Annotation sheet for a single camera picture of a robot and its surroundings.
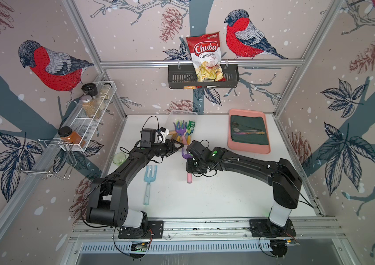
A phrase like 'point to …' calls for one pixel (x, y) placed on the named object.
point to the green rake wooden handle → (190, 131)
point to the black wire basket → (184, 77)
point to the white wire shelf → (81, 122)
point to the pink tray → (245, 147)
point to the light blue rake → (149, 179)
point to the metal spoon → (236, 124)
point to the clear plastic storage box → (175, 115)
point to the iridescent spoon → (261, 132)
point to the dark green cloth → (248, 130)
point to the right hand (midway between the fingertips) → (185, 169)
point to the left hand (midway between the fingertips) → (183, 144)
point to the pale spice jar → (105, 91)
